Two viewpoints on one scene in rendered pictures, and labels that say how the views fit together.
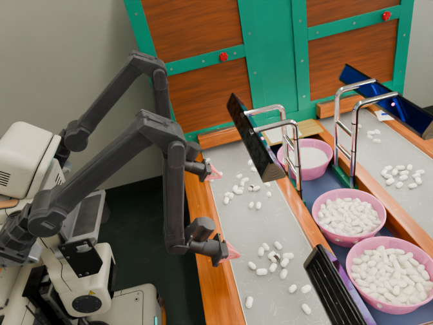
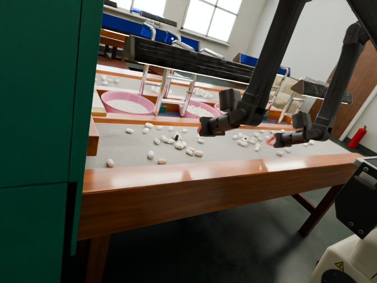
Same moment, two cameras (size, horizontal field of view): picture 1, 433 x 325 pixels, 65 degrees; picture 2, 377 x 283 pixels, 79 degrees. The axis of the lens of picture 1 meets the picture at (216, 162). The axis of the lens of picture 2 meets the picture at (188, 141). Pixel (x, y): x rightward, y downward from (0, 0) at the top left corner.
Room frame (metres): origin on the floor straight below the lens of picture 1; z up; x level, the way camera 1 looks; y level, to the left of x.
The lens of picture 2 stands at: (1.70, 0.64, 1.21)
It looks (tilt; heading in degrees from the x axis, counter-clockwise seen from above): 27 degrees down; 234
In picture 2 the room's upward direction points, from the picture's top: 19 degrees clockwise
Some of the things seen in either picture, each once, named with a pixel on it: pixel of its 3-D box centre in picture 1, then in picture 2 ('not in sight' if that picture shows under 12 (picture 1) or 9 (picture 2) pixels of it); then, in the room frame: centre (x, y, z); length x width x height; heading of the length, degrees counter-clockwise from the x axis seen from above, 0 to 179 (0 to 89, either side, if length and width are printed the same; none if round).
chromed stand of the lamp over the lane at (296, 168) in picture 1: (273, 160); (183, 97); (1.18, -0.24, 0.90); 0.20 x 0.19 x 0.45; 2
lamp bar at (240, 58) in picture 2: not in sight; (265, 65); (0.23, -0.76, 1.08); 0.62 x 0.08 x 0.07; 2
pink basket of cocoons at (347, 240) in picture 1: (347, 219); (197, 115); (0.92, -0.45, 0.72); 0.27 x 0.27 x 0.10
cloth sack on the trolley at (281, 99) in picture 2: not in sight; (280, 104); (-1.80, -1.97, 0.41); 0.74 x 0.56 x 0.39; 3
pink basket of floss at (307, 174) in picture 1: (305, 160); (127, 109); (1.36, -0.43, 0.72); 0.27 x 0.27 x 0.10
